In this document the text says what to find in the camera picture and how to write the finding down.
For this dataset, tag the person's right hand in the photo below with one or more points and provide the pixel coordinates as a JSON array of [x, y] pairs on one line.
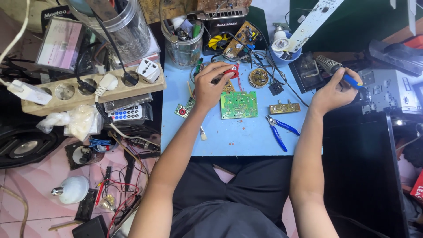
[[330, 92]]

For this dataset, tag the person's left hand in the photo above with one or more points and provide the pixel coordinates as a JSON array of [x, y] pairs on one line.
[[206, 89]]

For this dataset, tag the yellow brown circuit board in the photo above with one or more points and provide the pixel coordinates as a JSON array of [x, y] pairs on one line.
[[228, 86]]

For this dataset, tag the small green red-dot board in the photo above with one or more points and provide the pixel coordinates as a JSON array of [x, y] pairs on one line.
[[183, 109]]

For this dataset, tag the black soldering iron stand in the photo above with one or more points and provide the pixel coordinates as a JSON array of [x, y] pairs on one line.
[[305, 74]]

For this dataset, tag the green circuit board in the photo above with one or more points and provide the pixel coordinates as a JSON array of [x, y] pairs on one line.
[[238, 104]]

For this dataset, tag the small paint brush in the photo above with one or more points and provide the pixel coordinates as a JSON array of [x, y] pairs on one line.
[[202, 132]]

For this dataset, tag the small brown circuit strip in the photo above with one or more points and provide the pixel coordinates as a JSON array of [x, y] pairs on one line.
[[285, 108]]

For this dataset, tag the blue table mat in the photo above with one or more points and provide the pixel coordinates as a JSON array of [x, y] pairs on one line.
[[231, 132]]

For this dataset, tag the clear glass jar of tools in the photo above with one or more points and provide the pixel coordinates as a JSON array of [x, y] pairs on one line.
[[182, 44]]

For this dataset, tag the round circuit board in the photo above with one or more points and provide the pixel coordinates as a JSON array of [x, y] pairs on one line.
[[258, 77]]

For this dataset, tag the black fan box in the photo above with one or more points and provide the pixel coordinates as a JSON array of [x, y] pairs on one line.
[[224, 33]]

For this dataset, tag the grey metal car stereo chassis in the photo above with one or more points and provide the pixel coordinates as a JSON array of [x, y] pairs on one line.
[[390, 91]]

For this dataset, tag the brown component circuit board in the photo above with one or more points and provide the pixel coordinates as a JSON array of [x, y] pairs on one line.
[[242, 39]]

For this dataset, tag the white travel adapter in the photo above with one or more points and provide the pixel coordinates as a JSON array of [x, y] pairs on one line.
[[148, 69]]

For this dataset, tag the blue bowl with bulb parts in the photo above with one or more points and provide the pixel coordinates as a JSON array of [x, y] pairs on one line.
[[285, 49]]

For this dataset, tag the white LED strip board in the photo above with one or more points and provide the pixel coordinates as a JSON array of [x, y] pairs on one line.
[[312, 23]]

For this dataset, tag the black plastic device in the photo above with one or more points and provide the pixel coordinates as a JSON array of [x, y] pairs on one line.
[[395, 56]]

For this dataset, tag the large brown circuit boards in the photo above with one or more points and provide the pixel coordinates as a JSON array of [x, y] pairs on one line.
[[195, 8]]

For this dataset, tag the white remote control in bag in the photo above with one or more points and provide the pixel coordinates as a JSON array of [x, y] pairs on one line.
[[127, 113]]

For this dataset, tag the large black panel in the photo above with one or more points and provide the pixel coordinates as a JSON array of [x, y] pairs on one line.
[[362, 178]]

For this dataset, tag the white plug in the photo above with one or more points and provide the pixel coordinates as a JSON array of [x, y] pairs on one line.
[[106, 83]]

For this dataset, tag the large clear plastic jar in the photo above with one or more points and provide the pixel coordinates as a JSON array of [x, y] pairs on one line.
[[119, 28]]

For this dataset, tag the person's black shorts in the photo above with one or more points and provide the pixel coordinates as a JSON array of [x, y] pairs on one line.
[[231, 198]]

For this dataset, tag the beige power strip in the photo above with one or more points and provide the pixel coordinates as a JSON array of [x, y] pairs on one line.
[[92, 91]]

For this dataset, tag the crumpled clear plastic bag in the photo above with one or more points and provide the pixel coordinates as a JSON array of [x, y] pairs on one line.
[[71, 122]]

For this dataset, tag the black square with round dial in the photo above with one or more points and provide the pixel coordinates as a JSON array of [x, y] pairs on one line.
[[82, 155]]

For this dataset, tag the clear cassette case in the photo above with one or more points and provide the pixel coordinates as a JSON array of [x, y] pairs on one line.
[[61, 44]]

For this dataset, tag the white LED bulb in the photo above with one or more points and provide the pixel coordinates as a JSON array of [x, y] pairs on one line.
[[71, 189]]

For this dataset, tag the white charger block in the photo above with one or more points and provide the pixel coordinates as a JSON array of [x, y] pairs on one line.
[[28, 92]]

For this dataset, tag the black rectangular box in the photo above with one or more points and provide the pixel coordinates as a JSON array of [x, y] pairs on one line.
[[90, 228]]

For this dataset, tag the black speaker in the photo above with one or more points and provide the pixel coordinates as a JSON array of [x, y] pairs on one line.
[[24, 145]]

